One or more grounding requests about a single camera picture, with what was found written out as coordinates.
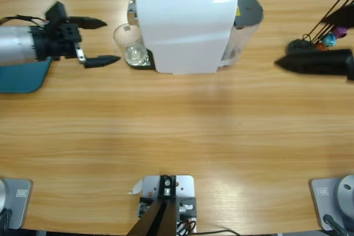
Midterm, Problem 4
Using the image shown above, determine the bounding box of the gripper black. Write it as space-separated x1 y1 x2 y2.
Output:
29 17 122 70
274 5 354 82

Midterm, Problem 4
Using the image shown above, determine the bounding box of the clear drinking glass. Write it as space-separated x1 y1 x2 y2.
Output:
112 23 149 65

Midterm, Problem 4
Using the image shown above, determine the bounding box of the white capsule coffee machine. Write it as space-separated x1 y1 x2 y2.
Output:
126 0 239 76

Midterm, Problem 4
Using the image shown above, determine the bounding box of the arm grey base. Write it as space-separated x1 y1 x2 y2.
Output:
309 174 354 231
0 177 33 230

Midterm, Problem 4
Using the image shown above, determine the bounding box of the teal coffee capsule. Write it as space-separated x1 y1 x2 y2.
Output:
322 33 337 48

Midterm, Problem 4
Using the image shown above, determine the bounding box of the purple coffee capsule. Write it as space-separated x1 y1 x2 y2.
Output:
333 25 348 39

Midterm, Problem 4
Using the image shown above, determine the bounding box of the black capsule holder with rods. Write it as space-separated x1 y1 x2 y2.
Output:
287 0 354 54

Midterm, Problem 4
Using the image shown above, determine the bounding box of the teal plastic tray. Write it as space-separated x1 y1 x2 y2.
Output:
0 56 54 94

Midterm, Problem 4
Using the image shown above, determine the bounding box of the clear water tank dark lid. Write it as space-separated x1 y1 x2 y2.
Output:
218 0 265 68

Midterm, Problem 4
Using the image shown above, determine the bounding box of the white tape tag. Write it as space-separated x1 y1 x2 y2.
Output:
127 179 144 195

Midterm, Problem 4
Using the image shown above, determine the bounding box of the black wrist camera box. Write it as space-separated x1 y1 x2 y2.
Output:
45 1 69 26

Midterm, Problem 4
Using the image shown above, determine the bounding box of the thin wrist cable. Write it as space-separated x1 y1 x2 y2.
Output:
0 14 52 28

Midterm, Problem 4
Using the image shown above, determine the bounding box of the white block with dark post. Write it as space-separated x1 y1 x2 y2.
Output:
126 174 197 236

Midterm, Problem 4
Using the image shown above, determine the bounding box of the black base cable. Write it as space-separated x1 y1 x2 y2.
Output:
0 208 13 230
322 213 350 236

